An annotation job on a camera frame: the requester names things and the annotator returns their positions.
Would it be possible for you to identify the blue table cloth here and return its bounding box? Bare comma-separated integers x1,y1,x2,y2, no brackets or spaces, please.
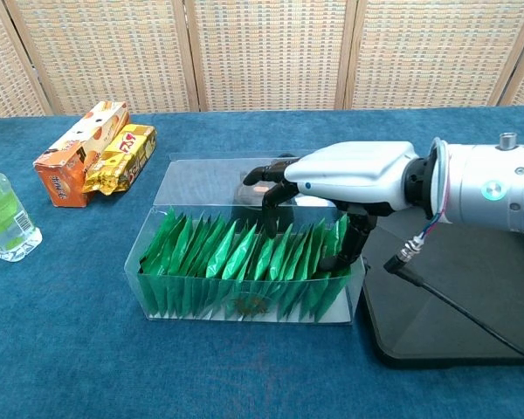
0,104,524,419

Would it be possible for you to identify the clear green-label water bottle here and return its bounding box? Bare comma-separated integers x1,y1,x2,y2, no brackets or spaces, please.
0,168,44,263

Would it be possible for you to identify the green plastic bag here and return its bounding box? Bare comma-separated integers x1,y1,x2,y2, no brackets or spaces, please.
327,213,351,265

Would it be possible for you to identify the black square plastic tray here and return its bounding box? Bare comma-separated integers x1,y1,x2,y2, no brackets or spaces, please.
357,198,524,370

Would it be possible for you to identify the black arm cable with plug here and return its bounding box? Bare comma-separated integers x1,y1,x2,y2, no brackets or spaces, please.
383,208,524,364

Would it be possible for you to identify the clear plastic tea box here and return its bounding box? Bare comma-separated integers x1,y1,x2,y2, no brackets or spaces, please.
125,150,368,325

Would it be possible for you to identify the woven rattan folding screen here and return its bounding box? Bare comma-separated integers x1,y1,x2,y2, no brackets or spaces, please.
0,0,524,117

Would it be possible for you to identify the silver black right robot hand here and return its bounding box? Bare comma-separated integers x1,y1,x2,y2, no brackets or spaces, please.
243,141,420,274

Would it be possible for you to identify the yellow gold snack packet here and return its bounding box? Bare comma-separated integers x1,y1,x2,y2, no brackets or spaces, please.
81,123,158,196

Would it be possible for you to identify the orange biscuit box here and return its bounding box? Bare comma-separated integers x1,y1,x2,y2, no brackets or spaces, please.
32,100,131,209

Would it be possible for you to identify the small black teapot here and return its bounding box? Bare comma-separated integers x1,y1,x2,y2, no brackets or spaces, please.
233,152,299,211

